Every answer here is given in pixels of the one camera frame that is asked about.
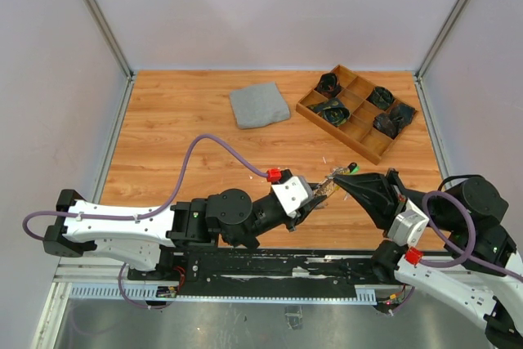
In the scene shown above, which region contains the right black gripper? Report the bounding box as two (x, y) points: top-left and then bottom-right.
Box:
(332, 165), (459, 235)

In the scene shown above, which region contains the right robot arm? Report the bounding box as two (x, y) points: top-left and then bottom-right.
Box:
(333, 169), (522, 348)

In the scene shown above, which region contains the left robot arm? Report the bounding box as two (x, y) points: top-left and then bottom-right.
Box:
(43, 170), (328, 280)

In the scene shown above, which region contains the rolled dark tie lower right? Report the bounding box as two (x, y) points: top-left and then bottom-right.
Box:
(373, 104), (416, 139)

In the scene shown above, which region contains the rolled dark tie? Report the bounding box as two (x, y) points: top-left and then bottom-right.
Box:
(315, 73), (342, 99)
(367, 86), (395, 111)
(307, 98), (351, 127)
(373, 104), (416, 139)

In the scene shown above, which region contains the wooden compartment tray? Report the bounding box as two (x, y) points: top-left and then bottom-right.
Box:
(296, 65), (420, 164)

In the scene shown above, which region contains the rolled dark tie centre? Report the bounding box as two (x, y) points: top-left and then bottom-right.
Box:
(307, 98), (351, 127)

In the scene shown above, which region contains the folded grey cloth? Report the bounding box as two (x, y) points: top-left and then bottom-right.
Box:
(229, 82), (291, 129)

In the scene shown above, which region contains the rolled dark tie top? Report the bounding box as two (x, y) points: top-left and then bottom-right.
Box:
(315, 73), (342, 99)

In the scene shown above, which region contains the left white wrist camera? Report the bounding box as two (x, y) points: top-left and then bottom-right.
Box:
(271, 176), (314, 218)

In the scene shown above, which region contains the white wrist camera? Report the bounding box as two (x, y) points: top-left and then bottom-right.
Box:
(271, 176), (314, 218)
(387, 208), (429, 247)

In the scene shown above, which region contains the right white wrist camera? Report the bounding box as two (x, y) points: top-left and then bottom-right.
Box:
(387, 208), (429, 247)

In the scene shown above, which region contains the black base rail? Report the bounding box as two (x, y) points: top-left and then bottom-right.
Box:
(126, 248), (399, 300)

